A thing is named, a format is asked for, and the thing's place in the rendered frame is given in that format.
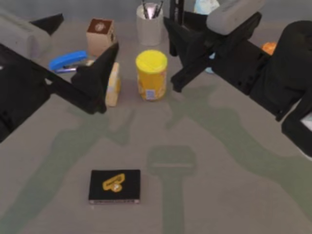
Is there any white pen cup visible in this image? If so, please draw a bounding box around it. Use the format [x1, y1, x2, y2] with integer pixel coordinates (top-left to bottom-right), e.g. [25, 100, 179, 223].
[136, 4, 164, 46]

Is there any brown cardboard box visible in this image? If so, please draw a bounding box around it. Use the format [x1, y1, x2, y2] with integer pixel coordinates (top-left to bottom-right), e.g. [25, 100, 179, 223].
[85, 18, 117, 58]

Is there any pale blue white packet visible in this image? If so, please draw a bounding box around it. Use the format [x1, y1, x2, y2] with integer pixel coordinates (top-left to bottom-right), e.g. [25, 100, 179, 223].
[194, 0, 219, 14]

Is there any yellow lidded canister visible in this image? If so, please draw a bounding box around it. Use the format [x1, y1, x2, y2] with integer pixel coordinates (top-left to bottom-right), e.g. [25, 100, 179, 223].
[135, 49, 168, 102]

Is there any black pen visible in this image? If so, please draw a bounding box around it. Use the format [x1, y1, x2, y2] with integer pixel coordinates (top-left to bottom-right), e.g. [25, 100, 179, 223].
[153, 0, 165, 18]
[141, 0, 151, 20]

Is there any orange round object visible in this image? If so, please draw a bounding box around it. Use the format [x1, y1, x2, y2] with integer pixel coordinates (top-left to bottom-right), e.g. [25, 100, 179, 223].
[261, 41, 277, 56]

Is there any black metal stand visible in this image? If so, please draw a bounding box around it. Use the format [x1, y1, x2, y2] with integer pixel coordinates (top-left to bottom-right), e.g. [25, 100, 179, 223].
[169, 0, 208, 27]

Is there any light blue small object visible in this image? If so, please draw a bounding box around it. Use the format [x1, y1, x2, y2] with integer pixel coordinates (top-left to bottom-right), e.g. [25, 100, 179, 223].
[204, 52, 217, 75]

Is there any cream yellow packet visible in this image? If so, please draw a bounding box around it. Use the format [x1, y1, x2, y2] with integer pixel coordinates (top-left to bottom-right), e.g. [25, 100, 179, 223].
[105, 62, 122, 107]

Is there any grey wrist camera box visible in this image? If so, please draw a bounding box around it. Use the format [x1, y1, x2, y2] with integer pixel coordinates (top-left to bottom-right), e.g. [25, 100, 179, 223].
[0, 9, 52, 59]
[206, 0, 267, 35]

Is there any blue stapler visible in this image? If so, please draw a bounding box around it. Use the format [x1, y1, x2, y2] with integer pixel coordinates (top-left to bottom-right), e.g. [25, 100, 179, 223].
[48, 50, 88, 74]

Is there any black box yellow logo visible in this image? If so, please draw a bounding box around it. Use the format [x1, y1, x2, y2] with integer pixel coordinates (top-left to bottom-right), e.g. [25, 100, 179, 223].
[88, 169, 141, 205]

